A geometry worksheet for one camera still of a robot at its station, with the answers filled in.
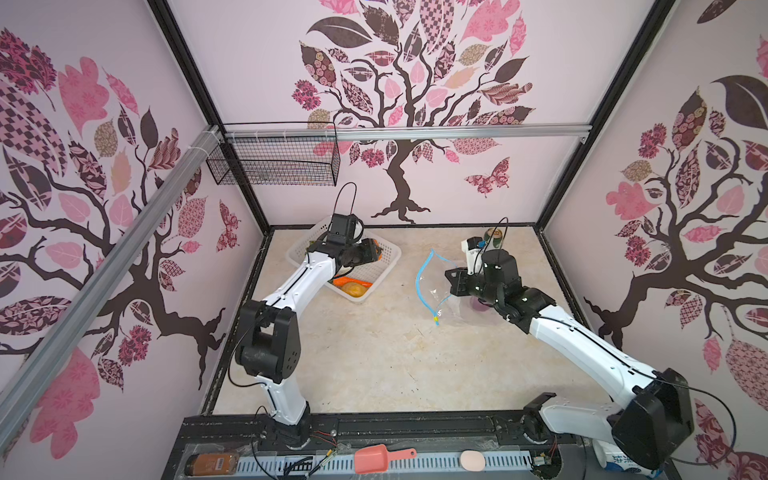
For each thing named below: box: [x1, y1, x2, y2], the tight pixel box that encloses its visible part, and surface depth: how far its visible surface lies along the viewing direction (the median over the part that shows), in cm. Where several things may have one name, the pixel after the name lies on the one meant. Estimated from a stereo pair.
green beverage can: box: [484, 228, 503, 248], surface depth 106 cm
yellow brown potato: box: [341, 282, 368, 298], surface depth 97 cm
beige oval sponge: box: [460, 450, 485, 472], surface depth 70 cm
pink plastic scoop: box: [354, 444, 418, 475], surface depth 71 cm
